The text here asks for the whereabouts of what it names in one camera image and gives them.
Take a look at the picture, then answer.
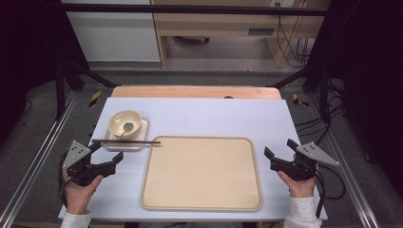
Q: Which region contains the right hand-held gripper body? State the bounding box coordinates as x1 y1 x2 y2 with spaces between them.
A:
278 141 340 182

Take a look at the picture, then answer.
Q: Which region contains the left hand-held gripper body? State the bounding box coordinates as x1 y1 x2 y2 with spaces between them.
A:
62 140 107 187

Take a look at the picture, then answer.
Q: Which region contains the beige bowl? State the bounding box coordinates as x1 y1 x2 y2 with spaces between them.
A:
107 109 143 141

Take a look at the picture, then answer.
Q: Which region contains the metal spoon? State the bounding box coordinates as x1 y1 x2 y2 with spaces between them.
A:
115 122 135 141

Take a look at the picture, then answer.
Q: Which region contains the square beige plate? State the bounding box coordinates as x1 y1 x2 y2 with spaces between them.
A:
103 116 150 152

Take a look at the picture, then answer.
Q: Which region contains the large beige tray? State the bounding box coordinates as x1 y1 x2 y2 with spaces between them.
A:
140 135 263 213

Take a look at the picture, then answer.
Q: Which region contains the person's right hand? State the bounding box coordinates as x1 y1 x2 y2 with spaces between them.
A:
277 170 317 200

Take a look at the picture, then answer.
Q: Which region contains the person's left hand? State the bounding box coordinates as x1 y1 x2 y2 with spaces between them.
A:
62 169 105 216

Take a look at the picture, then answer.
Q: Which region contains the yellow black floor tape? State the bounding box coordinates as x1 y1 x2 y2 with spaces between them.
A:
292 92 311 108
88 90 103 108

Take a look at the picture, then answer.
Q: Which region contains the black metal stand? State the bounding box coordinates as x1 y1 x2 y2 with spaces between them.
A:
271 63 333 125
54 60 119 122

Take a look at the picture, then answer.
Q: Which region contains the wooden table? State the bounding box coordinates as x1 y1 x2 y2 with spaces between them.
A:
110 85 283 101

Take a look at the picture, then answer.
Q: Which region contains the black curtain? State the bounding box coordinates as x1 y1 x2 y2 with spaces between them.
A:
303 0 403 193
0 0 90 145

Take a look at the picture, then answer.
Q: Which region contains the white cabinet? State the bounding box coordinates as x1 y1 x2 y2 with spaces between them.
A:
61 0 162 63

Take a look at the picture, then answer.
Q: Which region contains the white power strip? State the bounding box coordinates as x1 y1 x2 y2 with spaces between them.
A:
269 0 297 9

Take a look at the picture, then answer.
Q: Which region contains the light wooden desk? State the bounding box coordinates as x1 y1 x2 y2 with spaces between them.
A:
150 0 331 68

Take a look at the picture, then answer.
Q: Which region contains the black horizontal bar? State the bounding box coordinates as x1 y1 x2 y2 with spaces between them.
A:
61 3 331 17

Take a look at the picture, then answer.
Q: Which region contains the black floor cable bundle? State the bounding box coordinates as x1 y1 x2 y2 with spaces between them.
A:
294 79 347 147

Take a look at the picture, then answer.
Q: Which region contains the aluminium rail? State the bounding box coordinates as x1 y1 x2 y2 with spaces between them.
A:
0 90 80 228
307 94 380 228

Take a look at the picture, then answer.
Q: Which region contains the right hand-held gripper cable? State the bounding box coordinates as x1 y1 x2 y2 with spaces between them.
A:
313 162 347 219

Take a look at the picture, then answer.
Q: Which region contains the black hanging cable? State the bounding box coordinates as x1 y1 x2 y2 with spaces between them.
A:
277 2 311 68

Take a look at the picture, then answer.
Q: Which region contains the yellow hanging cable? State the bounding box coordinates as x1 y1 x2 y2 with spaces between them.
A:
282 14 301 66

